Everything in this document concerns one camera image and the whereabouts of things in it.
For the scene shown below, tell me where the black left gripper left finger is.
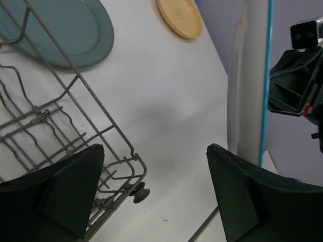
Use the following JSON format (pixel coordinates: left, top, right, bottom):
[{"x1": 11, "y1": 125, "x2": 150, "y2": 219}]
[{"x1": 1, "y1": 144, "x2": 104, "y2": 241}]

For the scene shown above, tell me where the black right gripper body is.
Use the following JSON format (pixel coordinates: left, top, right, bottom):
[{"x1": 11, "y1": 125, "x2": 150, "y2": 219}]
[{"x1": 268, "y1": 46, "x2": 322, "y2": 151}]

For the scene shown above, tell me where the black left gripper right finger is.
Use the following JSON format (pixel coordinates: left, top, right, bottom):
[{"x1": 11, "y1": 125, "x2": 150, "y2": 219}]
[{"x1": 207, "y1": 144, "x2": 322, "y2": 241}]

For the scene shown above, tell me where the white watermelon pattern plate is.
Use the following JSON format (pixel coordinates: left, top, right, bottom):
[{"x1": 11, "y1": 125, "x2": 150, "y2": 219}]
[{"x1": 227, "y1": 1, "x2": 273, "y2": 166}]

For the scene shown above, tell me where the teal blue plate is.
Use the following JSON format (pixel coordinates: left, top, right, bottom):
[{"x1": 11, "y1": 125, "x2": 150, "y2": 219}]
[{"x1": 15, "y1": 0, "x2": 114, "y2": 69}]

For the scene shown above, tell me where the yellow plate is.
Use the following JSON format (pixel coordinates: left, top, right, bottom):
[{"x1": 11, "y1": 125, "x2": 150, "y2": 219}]
[{"x1": 157, "y1": 0, "x2": 203, "y2": 39}]

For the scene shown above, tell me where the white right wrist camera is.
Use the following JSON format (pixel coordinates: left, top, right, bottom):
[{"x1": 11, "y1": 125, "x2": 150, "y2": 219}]
[{"x1": 290, "y1": 17, "x2": 322, "y2": 49}]

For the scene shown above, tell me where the grey wire dish rack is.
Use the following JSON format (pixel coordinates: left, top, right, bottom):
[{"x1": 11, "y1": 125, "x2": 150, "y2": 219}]
[{"x1": 1, "y1": 1, "x2": 150, "y2": 241}]

